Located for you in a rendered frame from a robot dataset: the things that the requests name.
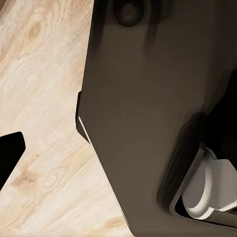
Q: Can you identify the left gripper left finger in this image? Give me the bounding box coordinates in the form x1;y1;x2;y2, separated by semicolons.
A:
0;131;26;190

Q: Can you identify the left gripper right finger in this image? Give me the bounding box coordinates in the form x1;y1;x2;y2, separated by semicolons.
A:
221;131;237;171

